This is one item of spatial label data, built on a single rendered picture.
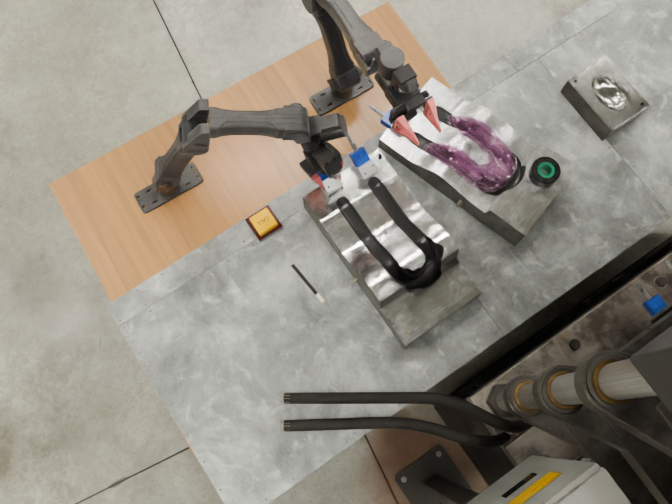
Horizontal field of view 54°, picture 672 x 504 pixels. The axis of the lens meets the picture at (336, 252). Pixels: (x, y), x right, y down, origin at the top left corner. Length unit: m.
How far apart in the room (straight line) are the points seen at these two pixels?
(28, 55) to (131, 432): 1.73
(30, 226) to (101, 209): 1.01
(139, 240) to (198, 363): 0.40
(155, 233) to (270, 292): 0.38
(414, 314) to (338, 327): 0.22
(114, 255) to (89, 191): 0.22
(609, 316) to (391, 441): 1.03
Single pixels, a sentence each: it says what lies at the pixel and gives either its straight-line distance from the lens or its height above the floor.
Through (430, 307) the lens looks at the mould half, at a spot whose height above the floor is 0.86.
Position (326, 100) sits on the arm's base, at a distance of 2.09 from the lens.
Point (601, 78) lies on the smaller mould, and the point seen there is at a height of 0.86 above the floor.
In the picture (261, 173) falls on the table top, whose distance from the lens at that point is 2.01.
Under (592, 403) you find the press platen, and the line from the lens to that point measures 1.20.
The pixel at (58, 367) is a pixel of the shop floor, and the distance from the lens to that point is 2.88.
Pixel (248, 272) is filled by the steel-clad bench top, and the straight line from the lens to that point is 1.92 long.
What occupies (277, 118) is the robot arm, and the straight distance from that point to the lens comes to 1.64.
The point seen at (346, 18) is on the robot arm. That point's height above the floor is 1.23.
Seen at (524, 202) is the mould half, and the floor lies 0.91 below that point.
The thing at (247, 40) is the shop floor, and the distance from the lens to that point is 3.18.
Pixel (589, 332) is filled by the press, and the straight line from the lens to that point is 2.02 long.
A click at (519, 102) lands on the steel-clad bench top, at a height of 0.80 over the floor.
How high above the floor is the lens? 2.65
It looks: 75 degrees down
